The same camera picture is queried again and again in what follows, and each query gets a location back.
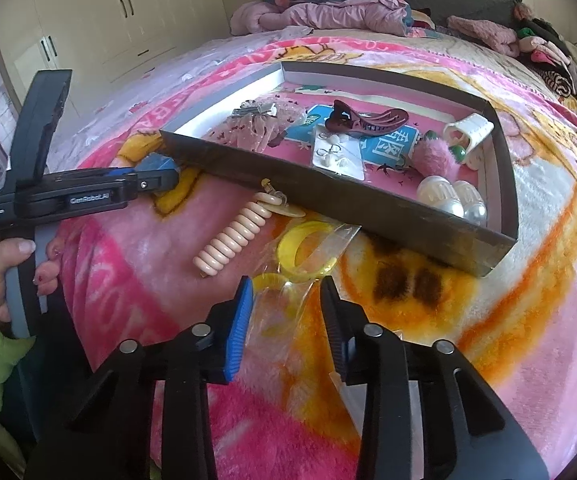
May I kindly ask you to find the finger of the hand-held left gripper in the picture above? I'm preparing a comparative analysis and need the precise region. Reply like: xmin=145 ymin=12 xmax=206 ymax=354
xmin=135 ymin=171 xmax=180 ymax=199
xmin=112 ymin=156 xmax=179 ymax=180

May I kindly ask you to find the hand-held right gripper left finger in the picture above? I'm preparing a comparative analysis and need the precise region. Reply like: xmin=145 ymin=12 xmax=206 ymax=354
xmin=23 ymin=275 xmax=255 ymax=480

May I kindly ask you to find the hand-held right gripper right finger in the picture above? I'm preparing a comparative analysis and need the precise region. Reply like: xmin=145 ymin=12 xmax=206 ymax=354
xmin=320 ymin=276 xmax=549 ymax=480

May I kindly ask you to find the clear bag of yellow bangles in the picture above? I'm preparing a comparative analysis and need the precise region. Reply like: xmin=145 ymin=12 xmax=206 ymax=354
xmin=248 ymin=222 xmax=362 ymax=341

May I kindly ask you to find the pink sheer bow hair clip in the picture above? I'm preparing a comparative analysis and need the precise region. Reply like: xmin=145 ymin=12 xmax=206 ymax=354
xmin=212 ymin=95 xmax=309 ymax=153

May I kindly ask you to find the brown cardboard box pink inside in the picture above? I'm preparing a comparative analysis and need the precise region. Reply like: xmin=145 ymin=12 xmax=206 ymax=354
xmin=160 ymin=61 xmax=519 ymax=279

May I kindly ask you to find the clear earring card packet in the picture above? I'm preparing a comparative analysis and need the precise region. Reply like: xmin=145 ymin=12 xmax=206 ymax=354
xmin=311 ymin=127 xmax=369 ymax=181

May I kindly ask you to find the pink pompom green bead tie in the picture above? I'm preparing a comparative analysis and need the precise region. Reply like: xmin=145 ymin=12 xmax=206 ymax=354
xmin=409 ymin=130 xmax=469 ymax=178

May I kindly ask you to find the brown claw hair clip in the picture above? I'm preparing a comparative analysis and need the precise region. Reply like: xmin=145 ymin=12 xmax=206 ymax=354
xmin=325 ymin=100 xmax=410 ymax=138

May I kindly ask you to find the white claw hair clip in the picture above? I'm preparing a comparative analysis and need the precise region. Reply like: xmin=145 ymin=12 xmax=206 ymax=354
xmin=443 ymin=114 xmax=496 ymax=171

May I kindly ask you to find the person's left hand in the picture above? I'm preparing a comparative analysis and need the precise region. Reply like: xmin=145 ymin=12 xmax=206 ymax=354
xmin=0 ymin=236 xmax=64 ymax=323

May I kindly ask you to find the lilac bed sheet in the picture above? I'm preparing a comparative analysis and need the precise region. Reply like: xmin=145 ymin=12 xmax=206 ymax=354
xmin=51 ymin=27 xmax=294 ymax=171

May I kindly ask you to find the cream wardrobe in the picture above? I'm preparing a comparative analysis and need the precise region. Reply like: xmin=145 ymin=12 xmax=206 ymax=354
xmin=0 ymin=0 xmax=232 ymax=126

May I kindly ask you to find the pink printed cartoon blanket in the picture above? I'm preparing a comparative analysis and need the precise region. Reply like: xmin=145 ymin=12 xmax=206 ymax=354
xmin=48 ymin=35 xmax=577 ymax=480

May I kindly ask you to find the beige patterned bed sheet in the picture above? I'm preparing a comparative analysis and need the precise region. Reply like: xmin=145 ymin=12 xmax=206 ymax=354
xmin=409 ymin=25 xmax=559 ymax=96

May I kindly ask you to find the pink fuzzy garment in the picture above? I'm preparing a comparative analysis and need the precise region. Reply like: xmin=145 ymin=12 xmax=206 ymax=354
xmin=447 ymin=15 xmax=519 ymax=56

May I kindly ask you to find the pile of mixed clothes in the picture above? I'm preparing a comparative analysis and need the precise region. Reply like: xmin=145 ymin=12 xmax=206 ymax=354
xmin=513 ymin=2 xmax=577 ymax=121

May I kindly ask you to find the beige spiral hair tie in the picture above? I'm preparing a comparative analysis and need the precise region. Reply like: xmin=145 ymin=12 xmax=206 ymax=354
xmin=192 ymin=177 xmax=308 ymax=277

